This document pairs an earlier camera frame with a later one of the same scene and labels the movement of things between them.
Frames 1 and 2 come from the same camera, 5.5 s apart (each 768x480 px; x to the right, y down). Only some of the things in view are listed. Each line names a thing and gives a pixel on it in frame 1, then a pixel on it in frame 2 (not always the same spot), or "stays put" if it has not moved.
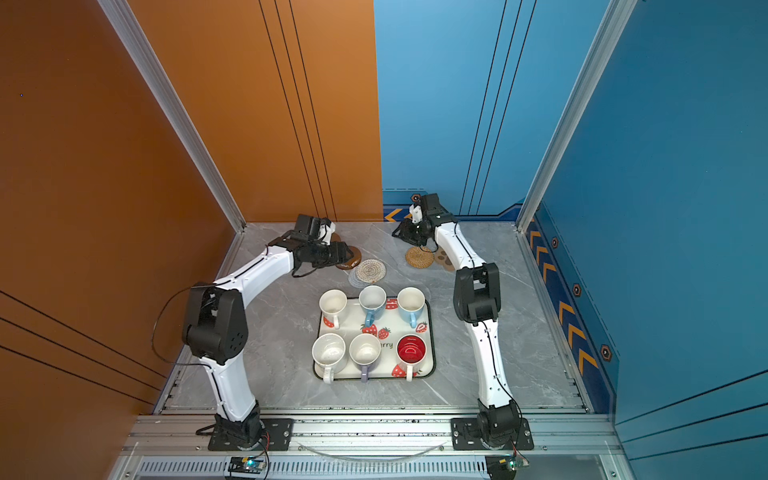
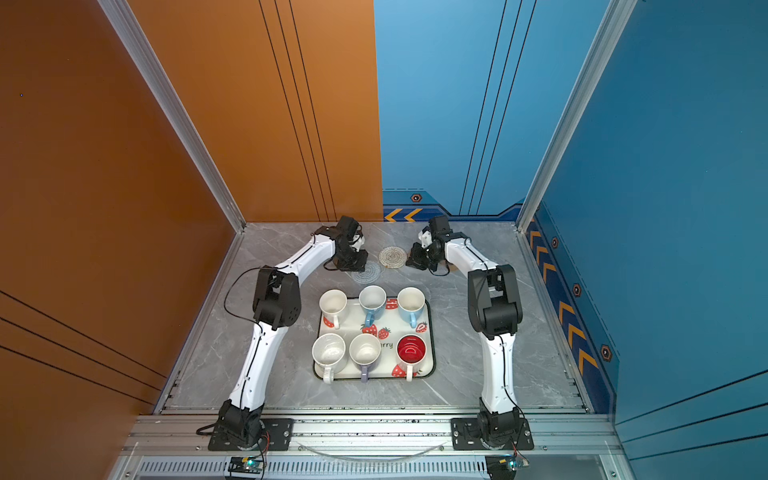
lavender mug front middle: (365, 349) stays put
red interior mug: (411, 350) stays put
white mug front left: (328, 349) stays put
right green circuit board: (504, 467) stays put
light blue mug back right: (410, 303) stays put
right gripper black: (405, 233) to (415, 259)
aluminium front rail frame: (178, 447) stays put
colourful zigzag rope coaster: (370, 270) to (392, 257)
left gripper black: (338, 253) to (360, 264)
